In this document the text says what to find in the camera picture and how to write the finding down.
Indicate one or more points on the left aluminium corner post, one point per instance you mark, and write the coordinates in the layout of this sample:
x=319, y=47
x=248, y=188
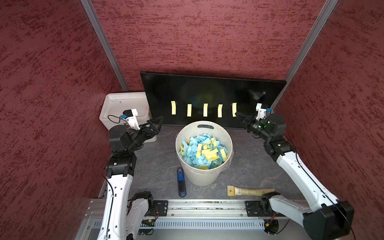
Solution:
x=96, y=24

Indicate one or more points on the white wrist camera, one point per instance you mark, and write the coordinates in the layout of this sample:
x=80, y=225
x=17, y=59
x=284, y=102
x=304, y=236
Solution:
x=262, y=112
x=130, y=117

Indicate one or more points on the blue black utility knife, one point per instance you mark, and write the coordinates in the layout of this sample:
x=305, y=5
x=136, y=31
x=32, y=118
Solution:
x=181, y=183

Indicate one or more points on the right aluminium corner post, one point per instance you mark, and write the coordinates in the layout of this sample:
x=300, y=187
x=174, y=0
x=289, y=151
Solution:
x=315, y=30

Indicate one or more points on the wooden handle brush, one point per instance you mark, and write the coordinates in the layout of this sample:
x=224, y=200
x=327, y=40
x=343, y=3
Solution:
x=237, y=191

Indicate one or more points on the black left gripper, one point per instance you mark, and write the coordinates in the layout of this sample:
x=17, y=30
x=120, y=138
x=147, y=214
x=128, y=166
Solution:
x=155, y=129

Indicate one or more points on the aluminium corner post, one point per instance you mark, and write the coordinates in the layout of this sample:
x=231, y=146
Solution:
x=96, y=24
x=315, y=30

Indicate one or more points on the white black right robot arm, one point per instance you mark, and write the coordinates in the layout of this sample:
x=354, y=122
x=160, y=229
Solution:
x=325, y=217

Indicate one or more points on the beige plastic waste bin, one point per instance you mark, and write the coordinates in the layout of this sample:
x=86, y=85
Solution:
x=205, y=177

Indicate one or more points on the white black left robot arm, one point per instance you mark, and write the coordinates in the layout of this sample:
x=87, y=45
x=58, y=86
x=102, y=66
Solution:
x=120, y=180

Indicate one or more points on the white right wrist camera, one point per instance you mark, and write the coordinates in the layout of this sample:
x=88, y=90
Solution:
x=262, y=112

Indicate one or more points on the pile of discarded sticky notes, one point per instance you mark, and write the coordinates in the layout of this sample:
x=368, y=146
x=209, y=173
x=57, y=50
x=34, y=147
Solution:
x=203, y=152

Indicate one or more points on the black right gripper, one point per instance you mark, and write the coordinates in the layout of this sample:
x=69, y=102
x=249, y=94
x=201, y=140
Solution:
x=246, y=122

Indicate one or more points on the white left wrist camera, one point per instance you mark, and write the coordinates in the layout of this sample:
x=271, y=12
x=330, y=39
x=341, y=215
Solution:
x=130, y=117

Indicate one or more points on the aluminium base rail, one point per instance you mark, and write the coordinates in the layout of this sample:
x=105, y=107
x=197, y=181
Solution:
x=185, y=219

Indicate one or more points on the black flat monitor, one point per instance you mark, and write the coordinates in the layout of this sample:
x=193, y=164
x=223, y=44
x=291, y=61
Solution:
x=162, y=88

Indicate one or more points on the yellow sticky note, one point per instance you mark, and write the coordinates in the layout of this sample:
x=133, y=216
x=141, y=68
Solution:
x=205, y=110
x=174, y=107
x=220, y=111
x=189, y=110
x=234, y=109

